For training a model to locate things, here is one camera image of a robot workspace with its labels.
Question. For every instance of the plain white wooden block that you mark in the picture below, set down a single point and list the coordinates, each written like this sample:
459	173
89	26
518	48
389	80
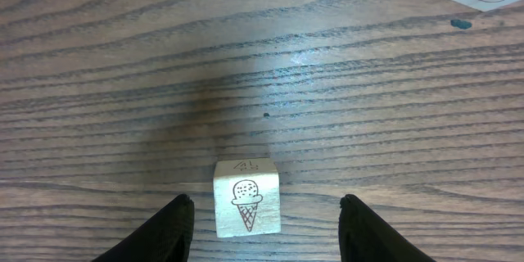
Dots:
246	197

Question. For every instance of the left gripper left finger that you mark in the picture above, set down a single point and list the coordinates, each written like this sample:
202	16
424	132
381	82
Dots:
165	237

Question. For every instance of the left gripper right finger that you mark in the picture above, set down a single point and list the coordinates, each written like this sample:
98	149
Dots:
365	237

